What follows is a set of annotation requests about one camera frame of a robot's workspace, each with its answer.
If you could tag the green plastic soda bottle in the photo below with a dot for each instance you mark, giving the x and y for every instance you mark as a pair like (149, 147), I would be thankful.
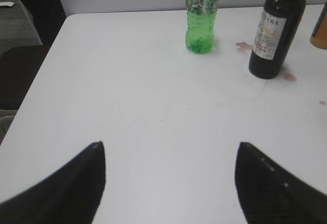
(201, 16)

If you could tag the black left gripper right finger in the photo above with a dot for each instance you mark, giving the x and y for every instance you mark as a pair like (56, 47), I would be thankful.
(268, 193)

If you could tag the orange juice bottle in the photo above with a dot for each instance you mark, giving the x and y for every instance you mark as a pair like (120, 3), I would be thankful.
(319, 34)

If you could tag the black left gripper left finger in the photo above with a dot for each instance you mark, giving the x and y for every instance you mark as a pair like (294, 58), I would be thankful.
(72, 194)

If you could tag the dark red wine bottle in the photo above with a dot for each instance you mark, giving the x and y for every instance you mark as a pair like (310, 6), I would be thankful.
(277, 28)

